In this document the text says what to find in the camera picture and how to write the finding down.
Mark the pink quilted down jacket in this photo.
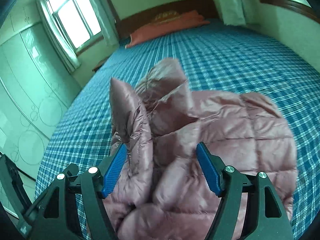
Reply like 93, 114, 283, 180
104, 58, 297, 239

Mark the pale green wardrobe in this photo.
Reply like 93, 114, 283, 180
0, 0, 82, 218

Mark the blue plaid bed sheet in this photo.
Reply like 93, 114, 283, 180
35, 19, 319, 239

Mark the light green curtain by window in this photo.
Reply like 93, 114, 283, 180
37, 0, 119, 73

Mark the dark wooden headboard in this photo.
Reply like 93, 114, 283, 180
116, 0, 220, 40

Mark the orange pillow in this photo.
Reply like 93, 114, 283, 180
125, 10, 210, 48

